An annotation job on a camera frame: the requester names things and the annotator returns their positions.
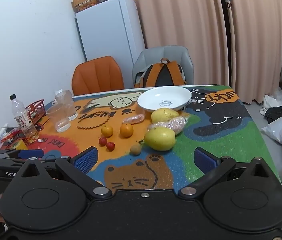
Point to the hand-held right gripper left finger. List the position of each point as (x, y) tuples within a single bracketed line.
[(85, 158)]

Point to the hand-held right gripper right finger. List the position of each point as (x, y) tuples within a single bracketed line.
[(204, 160)]

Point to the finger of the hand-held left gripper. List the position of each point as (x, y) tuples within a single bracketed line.
[(30, 153), (0, 163)]

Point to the small red berry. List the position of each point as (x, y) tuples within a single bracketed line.
[(103, 141), (110, 146)]

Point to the small orange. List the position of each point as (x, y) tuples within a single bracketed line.
[(107, 131)]

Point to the large plastic-wrapped food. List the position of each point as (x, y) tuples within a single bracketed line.
[(174, 124)]

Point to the large orange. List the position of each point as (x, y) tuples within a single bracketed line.
[(126, 130)]

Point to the large yellow pear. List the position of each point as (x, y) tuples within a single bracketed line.
[(159, 138)]

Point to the brown longan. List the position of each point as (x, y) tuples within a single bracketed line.
[(135, 149)]

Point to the small yellow pear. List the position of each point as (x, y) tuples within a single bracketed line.
[(163, 115)]

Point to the small plastic-wrapped food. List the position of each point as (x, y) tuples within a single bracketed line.
[(134, 119)]

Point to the white plate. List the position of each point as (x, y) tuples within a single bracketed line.
[(156, 97)]

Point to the yellow box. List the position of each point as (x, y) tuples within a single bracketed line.
[(19, 145)]

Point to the cat printed table mat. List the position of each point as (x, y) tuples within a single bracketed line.
[(206, 135)]

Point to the clear plastic bottle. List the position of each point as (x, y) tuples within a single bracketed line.
[(22, 120)]

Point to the clear glass cup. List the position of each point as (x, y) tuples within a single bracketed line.
[(58, 120)]

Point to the red plastic basket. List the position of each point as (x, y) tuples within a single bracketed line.
[(37, 110)]

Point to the clear plastic cup rear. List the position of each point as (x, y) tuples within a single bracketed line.
[(67, 102)]

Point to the white tissue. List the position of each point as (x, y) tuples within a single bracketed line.
[(58, 91)]

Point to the orange chair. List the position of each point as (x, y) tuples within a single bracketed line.
[(95, 75)]

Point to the dark cloth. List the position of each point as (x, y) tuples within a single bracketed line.
[(276, 113)]

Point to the orange and black backpack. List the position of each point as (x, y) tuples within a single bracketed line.
[(161, 76)]

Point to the grey chair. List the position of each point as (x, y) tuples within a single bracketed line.
[(171, 52)]

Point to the white fridge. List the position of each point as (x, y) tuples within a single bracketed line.
[(105, 30)]

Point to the pink curtain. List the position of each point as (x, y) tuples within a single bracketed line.
[(181, 17), (261, 30)]

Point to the clear container of oranges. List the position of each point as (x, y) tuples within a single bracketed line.
[(85, 6)]

